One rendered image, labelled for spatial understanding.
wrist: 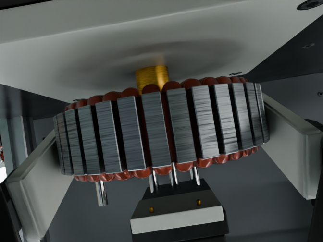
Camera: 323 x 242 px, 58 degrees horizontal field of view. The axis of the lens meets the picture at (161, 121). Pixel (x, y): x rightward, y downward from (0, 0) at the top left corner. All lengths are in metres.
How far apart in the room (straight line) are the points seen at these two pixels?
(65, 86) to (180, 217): 0.11
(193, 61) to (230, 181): 0.29
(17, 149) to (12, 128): 0.03
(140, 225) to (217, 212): 0.05
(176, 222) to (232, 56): 0.11
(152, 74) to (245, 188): 0.30
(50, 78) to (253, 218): 0.36
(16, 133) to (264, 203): 0.34
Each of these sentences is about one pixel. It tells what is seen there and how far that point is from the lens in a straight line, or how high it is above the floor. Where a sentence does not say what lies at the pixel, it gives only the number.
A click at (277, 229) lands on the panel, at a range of 0.46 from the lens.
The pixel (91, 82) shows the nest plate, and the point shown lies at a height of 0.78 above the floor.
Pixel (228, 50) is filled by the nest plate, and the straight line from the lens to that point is 0.16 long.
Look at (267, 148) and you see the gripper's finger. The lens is 0.17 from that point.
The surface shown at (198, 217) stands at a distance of 0.20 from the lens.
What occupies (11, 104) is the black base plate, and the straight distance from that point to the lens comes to 0.31.
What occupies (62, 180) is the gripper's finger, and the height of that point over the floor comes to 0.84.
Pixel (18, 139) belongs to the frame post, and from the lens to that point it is 0.40.
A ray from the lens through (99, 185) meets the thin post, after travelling 0.25.
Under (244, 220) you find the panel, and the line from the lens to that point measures 0.45.
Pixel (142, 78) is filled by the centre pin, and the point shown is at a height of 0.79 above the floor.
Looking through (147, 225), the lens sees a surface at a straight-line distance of 0.20.
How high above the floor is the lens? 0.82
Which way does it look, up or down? 2 degrees down
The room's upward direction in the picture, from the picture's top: 171 degrees clockwise
